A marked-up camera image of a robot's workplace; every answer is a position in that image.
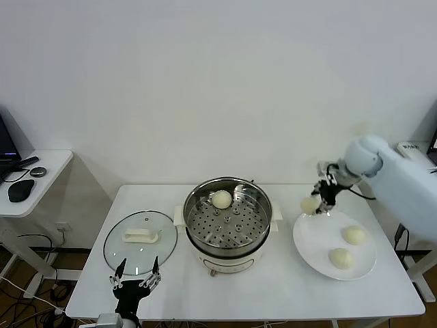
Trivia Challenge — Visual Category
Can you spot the black monitor screen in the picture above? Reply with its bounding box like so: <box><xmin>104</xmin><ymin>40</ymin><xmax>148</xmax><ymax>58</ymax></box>
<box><xmin>0</xmin><ymin>109</ymin><xmax>24</xmax><ymax>182</ymax></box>

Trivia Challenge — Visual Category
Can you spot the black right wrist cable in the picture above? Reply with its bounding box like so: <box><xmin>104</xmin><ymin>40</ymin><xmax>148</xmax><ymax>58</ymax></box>
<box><xmin>348</xmin><ymin>184</ymin><xmax>376</xmax><ymax>201</ymax></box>

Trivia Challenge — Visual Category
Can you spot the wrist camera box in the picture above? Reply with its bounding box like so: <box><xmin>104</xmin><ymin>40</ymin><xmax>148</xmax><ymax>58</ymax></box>
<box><xmin>316</xmin><ymin>161</ymin><xmax>337</xmax><ymax>185</ymax></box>
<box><xmin>97</xmin><ymin>314</ymin><xmax>124</xmax><ymax>328</ymax></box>

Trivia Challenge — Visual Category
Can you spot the white steamed baozi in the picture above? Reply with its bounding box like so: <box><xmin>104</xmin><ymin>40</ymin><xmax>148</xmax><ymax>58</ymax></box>
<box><xmin>300</xmin><ymin>196</ymin><xmax>320</xmax><ymax>216</ymax></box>
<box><xmin>211</xmin><ymin>190</ymin><xmax>233</xmax><ymax>210</ymax></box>
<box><xmin>342</xmin><ymin>225</ymin><xmax>367</xmax><ymax>246</ymax></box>
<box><xmin>328</xmin><ymin>247</ymin><xmax>354</xmax><ymax>271</ymax></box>

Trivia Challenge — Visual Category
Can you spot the white side table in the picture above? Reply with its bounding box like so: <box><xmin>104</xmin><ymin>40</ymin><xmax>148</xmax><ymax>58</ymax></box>
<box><xmin>0</xmin><ymin>149</ymin><xmax>74</xmax><ymax>298</ymax></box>

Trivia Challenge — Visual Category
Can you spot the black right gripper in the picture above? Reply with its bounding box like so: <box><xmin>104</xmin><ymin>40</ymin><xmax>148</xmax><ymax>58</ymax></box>
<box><xmin>311</xmin><ymin>182</ymin><xmax>342</xmax><ymax>216</ymax></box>

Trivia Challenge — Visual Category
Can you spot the black computer mouse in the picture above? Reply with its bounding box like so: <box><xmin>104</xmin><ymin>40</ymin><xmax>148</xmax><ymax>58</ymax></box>
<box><xmin>8</xmin><ymin>178</ymin><xmax>37</xmax><ymax>202</ymax></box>

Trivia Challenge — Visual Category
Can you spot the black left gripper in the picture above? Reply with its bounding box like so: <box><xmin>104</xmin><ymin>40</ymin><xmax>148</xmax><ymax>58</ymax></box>
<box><xmin>108</xmin><ymin>256</ymin><xmax>163</xmax><ymax>317</ymax></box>

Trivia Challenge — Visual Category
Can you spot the white round plate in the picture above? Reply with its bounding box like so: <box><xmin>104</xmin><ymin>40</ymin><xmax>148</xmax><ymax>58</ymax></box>
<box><xmin>292</xmin><ymin>210</ymin><xmax>378</xmax><ymax>281</ymax></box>

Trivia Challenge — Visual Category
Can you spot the black bar device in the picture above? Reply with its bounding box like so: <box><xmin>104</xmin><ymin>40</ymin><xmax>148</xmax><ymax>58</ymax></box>
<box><xmin>13</xmin><ymin>155</ymin><xmax>41</xmax><ymax>172</ymax></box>

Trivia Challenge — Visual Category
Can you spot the cream electric cooker base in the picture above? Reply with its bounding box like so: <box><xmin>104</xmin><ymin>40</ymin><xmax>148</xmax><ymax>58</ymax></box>
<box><xmin>173</xmin><ymin>204</ymin><xmax>283</xmax><ymax>277</ymax></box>

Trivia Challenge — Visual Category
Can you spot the perforated steel steamer basket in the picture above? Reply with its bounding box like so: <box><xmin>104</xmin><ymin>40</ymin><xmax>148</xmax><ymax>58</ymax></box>
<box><xmin>173</xmin><ymin>176</ymin><xmax>283</xmax><ymax>256</ymax></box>

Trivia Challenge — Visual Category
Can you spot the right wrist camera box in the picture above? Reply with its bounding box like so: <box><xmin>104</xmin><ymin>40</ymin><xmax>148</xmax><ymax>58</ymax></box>
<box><xmin>316</xmin><ymin>161</ymin><xmax>337</xmax><ymax>185</ymax></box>

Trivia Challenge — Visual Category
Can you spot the glass lid with cream handle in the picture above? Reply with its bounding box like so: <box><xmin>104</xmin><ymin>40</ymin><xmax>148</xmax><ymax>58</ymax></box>
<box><xmin>103</xmin><ymin>210</ymin><xmax>180</xmax><ymax>277</ymax></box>

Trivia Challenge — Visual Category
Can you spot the black floor cable bundle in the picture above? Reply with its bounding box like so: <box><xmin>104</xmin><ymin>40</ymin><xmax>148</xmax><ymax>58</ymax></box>
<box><xmin>0</xmin><ymin>234</ymin><xmax>91</xmax><ymax>328</ymax></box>

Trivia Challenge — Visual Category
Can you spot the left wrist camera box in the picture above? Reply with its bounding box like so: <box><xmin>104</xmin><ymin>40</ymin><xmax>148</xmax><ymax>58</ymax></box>
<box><xmin>97</xmin><ymin>314</ymin><xmax>124</xmax><ymax>328</ymax></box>

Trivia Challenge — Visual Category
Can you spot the white desk with label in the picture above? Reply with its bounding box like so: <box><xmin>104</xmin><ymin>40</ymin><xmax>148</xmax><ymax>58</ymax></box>
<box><xmin>395</xmin><ymin>141</ymin><xmax>437</xmax><ymax>301</ymax></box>

